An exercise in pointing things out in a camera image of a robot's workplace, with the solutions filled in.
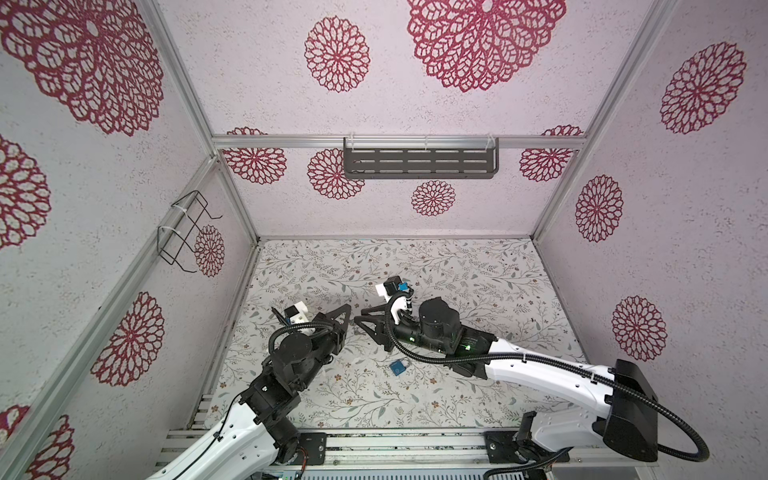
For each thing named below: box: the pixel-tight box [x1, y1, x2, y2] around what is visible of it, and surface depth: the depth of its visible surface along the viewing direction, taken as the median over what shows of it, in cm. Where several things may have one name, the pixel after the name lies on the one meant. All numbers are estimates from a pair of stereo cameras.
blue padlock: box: [389, 360, 407, 376], surface depth 89 cm
